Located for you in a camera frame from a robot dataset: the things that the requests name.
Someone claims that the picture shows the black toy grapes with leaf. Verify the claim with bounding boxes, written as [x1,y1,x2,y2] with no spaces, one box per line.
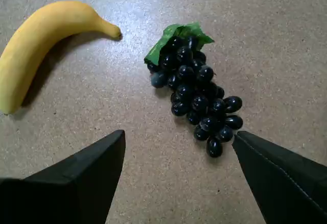
[144,21,244,158]

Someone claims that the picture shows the yellow toy banana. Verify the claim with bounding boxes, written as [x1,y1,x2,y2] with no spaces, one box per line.
[0,0,122,115]

